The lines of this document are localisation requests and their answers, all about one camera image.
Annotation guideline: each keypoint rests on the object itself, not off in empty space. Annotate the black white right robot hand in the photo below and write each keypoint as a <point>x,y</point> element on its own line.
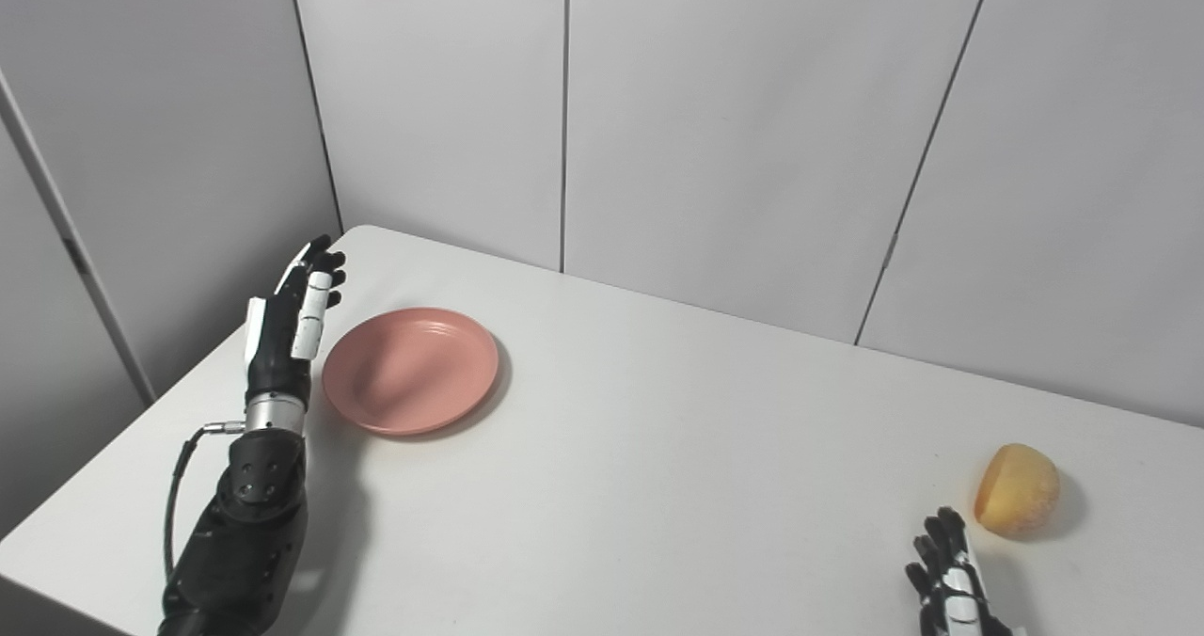
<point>945,608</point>

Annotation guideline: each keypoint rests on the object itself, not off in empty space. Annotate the yellow bread roll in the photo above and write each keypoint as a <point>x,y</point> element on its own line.
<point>1018,490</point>

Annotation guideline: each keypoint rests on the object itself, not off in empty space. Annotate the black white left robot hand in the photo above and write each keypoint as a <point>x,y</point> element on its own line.
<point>273,354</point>

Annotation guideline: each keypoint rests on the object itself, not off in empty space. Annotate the pink round plate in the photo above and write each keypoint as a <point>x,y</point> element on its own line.
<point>411,371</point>

